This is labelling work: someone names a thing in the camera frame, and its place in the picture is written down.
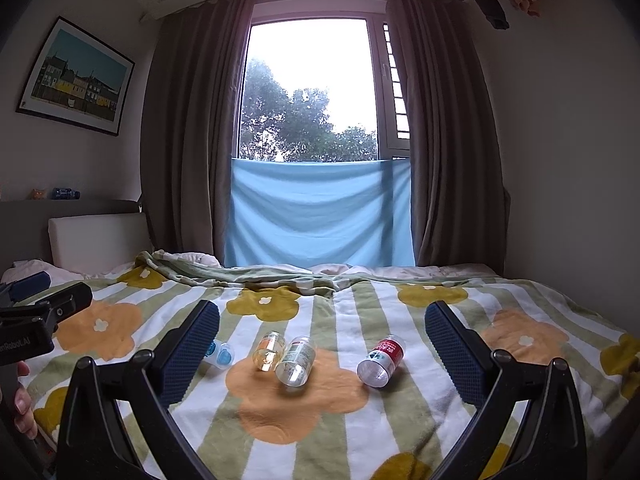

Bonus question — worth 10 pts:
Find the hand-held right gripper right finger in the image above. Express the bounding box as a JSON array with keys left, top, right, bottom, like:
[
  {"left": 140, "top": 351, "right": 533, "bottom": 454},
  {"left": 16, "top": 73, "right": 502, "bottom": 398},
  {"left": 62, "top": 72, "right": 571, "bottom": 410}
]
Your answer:
[{"left": 424, "top": 301, "right": 588, "bottom": 480}]

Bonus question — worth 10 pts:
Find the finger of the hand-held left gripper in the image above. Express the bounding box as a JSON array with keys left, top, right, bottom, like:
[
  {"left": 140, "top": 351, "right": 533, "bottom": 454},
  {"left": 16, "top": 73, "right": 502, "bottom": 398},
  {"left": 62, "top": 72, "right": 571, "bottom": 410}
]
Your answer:
[
  {"left": 0, "top": 270, "right": 52, "bottom": 307},
  {"left": 0, "top": 281, "right": 94, "bottom": 333}
]

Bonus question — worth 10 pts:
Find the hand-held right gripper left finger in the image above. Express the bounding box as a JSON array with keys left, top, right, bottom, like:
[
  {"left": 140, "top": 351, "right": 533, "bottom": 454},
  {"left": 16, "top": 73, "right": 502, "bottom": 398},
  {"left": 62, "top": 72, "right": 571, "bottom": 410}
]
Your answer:
[{"left": 56, "top": 300, "right": 221, "bottom": 480}]

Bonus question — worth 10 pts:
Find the clear cup with blue print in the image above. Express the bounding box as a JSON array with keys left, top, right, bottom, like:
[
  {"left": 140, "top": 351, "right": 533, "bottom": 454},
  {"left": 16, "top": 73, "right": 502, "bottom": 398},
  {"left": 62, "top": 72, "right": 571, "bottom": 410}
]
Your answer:
[{"left": 202, "top": 340, "right": 236, "bottom": 369}]

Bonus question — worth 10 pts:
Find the clear cup with red label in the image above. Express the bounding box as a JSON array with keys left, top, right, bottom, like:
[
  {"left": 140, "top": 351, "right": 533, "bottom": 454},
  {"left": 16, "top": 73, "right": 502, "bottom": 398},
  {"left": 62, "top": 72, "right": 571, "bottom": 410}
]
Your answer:
[{"left": 356, "top": 335, "right": 407, "bottom": 389}]

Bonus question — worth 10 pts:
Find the clear cup with yellow print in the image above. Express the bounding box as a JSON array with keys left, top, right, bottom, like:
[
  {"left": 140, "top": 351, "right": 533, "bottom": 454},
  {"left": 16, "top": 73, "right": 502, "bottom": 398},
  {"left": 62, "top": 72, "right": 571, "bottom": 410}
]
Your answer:
[{"left": 252, "top": 331, "right": 287, "bottom": 372}]

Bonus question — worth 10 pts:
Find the clear cup with white label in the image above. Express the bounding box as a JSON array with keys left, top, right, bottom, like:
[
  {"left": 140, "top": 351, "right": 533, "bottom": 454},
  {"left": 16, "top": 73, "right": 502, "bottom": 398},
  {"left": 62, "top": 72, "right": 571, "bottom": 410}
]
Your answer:
[{"left": 274, "top": 335, "right": 317, "bottom": 387}]

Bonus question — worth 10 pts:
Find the person's left hand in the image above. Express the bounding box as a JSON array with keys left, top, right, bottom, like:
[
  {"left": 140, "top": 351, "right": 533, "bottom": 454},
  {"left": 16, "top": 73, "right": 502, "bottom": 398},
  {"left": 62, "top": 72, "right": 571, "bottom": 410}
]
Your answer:
[{"left": 13, "top": 360, "right": 39, "bottom": 437}]

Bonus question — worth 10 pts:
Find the grey headboard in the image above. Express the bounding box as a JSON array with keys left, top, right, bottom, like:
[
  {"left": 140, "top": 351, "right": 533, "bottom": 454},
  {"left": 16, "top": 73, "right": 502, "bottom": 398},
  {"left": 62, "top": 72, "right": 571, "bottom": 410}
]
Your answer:
[{"left": 0, "top": 197, "right": 152, "bottom": 272}]

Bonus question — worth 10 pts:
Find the white cushion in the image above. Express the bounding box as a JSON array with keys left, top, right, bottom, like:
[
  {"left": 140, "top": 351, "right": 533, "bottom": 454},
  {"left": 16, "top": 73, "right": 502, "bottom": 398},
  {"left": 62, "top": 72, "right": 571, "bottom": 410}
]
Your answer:
[{"left": 48, "top": 212, "right": 154, "bottom": 275}]

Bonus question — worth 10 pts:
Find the white bed sheet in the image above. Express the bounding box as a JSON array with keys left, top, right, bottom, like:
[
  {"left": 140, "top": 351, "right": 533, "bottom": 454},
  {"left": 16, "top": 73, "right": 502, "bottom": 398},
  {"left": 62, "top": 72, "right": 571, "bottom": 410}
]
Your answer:
[{"left": 177, "top": 251, "right": 498, "bottom": 283}]

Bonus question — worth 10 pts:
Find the floral striped blanket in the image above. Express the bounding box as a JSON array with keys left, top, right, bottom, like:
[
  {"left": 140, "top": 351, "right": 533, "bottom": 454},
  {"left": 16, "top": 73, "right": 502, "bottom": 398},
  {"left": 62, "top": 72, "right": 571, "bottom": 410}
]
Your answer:
[{"left": 0, "top": 250, "right": 640, "bottom": 480}]

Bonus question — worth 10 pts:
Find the light blue cloth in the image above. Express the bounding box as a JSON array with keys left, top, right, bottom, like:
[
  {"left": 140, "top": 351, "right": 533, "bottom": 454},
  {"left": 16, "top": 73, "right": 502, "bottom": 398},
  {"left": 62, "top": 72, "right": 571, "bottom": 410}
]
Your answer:
[{"left": 223, "top": 157, "right": 417, "bottom": 269}]

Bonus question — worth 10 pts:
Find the brown curtain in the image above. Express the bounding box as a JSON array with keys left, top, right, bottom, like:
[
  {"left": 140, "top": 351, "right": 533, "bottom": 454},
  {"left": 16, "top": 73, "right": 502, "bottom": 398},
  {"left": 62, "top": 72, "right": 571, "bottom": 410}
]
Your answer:
[
  {"left": 139, "top": 0, "right": 256, "bottom": 267},
  {"left": 386, "top": 0, "right": 512, "bottom": 275}
]

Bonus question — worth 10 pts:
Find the framed picture of houses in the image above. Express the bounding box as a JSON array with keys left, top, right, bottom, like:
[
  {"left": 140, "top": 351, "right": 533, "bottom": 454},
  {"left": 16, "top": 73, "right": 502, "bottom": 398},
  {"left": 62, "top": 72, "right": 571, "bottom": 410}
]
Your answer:
[{"left": 15, "top": 15, "right": 136, "bottom": 137}]

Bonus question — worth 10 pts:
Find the white window frame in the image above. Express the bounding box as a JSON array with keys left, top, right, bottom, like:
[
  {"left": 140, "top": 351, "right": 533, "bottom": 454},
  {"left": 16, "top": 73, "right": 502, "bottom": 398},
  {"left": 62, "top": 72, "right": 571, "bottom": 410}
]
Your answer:
[{"left": 234, "top": 2, "right": 414, "bottom": 164}]

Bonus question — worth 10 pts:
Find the white curtain rail cover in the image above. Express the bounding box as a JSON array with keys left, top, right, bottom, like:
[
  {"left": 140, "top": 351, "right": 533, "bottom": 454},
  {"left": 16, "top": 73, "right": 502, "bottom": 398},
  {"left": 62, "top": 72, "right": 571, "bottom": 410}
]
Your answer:
[{"left": 139, "top": 0, "right": 392, "bottom": 23}]

